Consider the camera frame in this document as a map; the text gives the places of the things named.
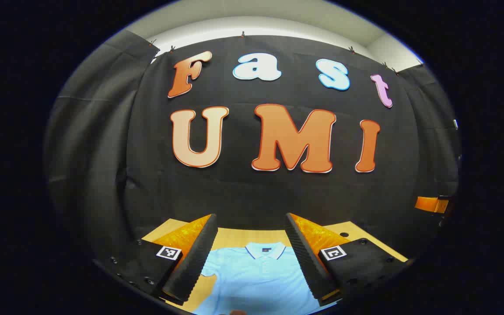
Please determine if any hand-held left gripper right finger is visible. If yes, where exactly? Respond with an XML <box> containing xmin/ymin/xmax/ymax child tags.
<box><xmin>284</xmin><ymin>213</ymin><xmax>411</xmax><ymax>307</ymax></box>

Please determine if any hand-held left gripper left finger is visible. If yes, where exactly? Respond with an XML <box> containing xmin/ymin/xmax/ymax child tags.
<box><xmin>98</xmin><ymin>213</ymin><xmax>219</xmax><ymax>306</ymax></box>

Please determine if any light blue T-shirt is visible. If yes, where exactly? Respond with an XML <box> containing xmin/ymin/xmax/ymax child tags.
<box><xmin>191</xmin><ymin>242</ymin><xmax>336</xmax><ymax>315</ymax></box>

